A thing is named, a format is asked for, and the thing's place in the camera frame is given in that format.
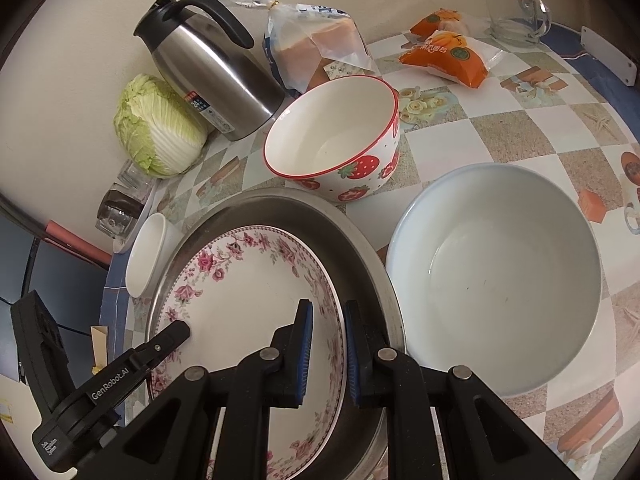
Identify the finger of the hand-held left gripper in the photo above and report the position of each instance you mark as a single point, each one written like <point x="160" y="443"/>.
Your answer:
<point x="40" y="355"/>
<point x="167" y="337"/>

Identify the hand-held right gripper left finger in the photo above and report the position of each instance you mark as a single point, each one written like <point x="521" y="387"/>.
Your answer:
<point x="305" y="350"/>

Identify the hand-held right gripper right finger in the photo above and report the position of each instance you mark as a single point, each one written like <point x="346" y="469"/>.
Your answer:
<point x="352" y="350"/>

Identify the round floral plate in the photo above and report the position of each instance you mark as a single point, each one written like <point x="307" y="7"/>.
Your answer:
<point x="240" y="300"/>

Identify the white rectangular bowl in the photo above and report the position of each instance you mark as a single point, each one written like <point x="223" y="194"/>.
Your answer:
<point x="147" y="255"/>

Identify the stainless steel basin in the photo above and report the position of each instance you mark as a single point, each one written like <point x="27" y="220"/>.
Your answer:
<point x="360" y="260"/>

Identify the strawberry print bowl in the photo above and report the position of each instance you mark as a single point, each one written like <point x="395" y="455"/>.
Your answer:
<point x="325" y="125"/>

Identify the beige paper strip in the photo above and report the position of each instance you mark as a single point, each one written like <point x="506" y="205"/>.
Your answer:
<point x="99" y="347"/>

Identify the dark blue panel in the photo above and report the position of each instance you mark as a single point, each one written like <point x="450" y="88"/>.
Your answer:
<point x="75" y="285"/>

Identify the dark brown glass cup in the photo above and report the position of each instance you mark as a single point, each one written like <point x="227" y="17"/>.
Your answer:
<point x="117" y="212"/>

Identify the clear drinking glass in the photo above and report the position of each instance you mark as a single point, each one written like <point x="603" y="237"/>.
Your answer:
<point x="135" y="180"/>

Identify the napa cabbage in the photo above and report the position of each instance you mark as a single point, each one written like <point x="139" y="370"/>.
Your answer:
<point x="160" y="130"/>

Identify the stainless steel thermos jug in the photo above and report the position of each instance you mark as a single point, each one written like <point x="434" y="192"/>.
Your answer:
<point x="215" y="75"/>

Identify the bagged bread loaf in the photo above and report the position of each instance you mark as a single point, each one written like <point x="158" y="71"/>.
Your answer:
<point x="310" y="45"/>

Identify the orange snack packet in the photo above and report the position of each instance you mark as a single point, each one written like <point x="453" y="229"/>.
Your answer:
<point x="440" y="22"/>
<point x="450" y="57"/>

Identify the clear glass mug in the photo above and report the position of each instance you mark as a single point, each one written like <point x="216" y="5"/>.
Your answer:
<point x="515" y="25"/>

